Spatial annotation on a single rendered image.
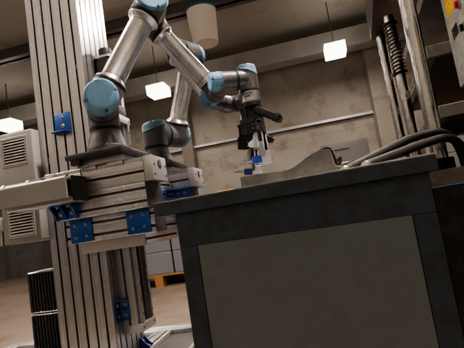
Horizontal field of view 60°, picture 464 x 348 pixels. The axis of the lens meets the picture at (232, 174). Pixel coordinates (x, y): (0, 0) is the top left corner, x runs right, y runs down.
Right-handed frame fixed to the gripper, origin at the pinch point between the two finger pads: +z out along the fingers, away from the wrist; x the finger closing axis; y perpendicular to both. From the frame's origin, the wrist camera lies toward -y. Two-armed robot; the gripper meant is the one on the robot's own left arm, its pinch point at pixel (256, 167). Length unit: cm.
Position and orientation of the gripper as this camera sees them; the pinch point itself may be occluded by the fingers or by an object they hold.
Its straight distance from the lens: 184.8
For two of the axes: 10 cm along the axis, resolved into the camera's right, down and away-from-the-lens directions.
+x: -2.9, 0.8, -9.5
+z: 0.6, 10.0, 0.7
